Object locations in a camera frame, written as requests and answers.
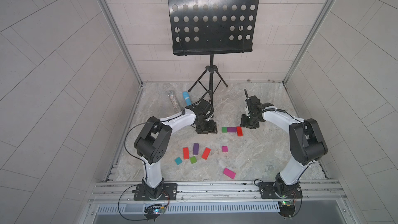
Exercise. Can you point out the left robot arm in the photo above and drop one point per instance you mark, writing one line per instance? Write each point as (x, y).
(152, 142)

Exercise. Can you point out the green block lower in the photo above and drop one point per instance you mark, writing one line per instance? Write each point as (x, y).
(193, 159)

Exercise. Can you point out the black perforated music stand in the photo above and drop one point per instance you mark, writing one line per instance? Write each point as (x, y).
(212, 27)

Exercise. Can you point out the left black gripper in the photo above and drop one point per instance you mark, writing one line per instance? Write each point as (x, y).
(205, 126)

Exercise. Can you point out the circuit board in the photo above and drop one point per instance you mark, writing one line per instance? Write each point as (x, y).
(286, 209)
(152, 212)

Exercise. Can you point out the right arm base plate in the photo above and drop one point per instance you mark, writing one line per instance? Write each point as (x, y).
(267, 190)

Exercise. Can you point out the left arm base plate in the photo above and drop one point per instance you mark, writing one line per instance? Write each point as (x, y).
(164, 191)

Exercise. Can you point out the magenta rectangular block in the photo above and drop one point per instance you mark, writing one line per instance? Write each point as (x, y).
(227, 172)

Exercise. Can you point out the dark purple upright block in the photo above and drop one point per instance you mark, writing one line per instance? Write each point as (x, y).
(195, 148)

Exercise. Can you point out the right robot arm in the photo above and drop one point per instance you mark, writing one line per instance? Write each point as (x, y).
(307, 144)

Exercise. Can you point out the left circuit board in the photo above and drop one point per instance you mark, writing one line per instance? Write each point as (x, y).
(152, 212)

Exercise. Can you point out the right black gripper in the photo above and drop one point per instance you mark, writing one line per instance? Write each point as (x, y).
(247, 122)

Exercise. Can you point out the teal square block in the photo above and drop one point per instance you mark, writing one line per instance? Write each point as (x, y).
(178, 160)

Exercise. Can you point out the purple rectangular block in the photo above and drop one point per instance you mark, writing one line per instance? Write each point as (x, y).
(231, 129)

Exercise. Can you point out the right circuit board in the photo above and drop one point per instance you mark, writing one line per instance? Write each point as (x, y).
(286, 209)

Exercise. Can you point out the aluminium front rail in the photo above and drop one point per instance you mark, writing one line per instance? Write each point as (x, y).
(215, 191)

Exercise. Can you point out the glittery silver microphone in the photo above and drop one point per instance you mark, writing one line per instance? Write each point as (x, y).
(174, 101)

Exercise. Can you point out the blue microphone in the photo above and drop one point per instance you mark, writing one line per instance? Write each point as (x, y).
(187, 98)

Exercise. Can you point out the red block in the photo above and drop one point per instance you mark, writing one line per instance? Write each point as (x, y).
(206, 153)
(239, 131)
(186, 154)

